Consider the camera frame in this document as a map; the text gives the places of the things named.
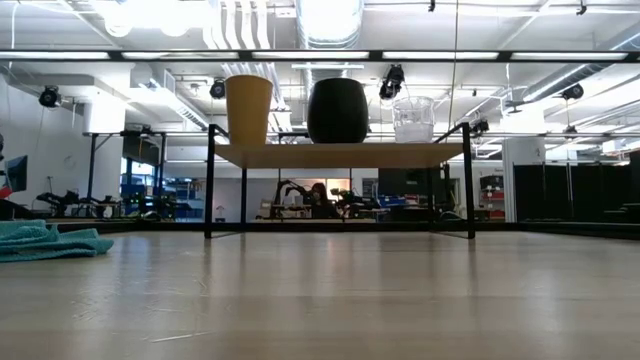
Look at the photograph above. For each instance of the black round mug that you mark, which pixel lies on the black round mug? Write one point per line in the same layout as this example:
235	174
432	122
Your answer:
338	112

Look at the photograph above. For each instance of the orange plastic cup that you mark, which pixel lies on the orange plastic cup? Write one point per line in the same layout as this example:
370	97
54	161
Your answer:
249	110

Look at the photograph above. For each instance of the clear plastic cup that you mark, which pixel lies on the clear plastic cup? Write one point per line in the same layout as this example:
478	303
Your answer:
413	122

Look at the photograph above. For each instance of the background black robot arm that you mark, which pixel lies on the background black robot arm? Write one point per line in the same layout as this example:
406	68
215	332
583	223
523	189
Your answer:
290	192

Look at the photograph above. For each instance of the person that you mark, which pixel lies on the person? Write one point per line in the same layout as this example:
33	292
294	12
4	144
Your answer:
321	200

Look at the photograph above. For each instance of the teal cloth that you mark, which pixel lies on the teal cloth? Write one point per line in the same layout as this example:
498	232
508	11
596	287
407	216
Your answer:
45	241

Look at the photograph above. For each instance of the wooden shelf with black frame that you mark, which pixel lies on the wooden shelf with black frame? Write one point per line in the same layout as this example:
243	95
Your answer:
340	155

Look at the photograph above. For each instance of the black ceiling-hung camera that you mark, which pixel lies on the black ceiling-hung camera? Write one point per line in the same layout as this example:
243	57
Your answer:
391	82
49	97
573	92
217	89

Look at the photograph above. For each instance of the black rig frame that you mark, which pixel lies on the black rig frame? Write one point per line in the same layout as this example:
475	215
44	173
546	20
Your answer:
320	55

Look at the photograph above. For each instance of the silver ventilation duct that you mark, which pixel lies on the silver ventilation duct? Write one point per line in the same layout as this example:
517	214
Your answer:
330	25

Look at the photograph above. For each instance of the black partition wall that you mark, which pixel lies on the black partition wall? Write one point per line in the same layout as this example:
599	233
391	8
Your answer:
575	192

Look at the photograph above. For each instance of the small wall-side monitor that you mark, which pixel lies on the small wall-side monitor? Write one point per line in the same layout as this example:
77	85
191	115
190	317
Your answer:
16	173

